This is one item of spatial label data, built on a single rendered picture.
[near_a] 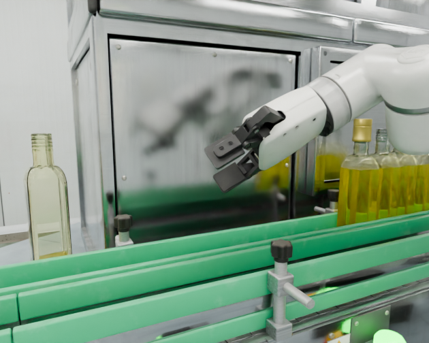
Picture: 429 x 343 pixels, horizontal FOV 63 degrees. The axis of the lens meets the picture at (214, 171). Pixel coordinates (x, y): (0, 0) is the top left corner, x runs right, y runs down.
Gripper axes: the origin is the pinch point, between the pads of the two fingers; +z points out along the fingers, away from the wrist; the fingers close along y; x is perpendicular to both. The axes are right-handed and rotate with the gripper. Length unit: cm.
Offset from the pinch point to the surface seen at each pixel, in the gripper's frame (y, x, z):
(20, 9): -167, -289, 43
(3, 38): -173, -275, 68
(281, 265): -3.4, 14.2, 0.0
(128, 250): -11.0, -0.8, 17.9
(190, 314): -1.7, 13.1, 12.6
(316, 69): -23.2, -17.4, -33.5
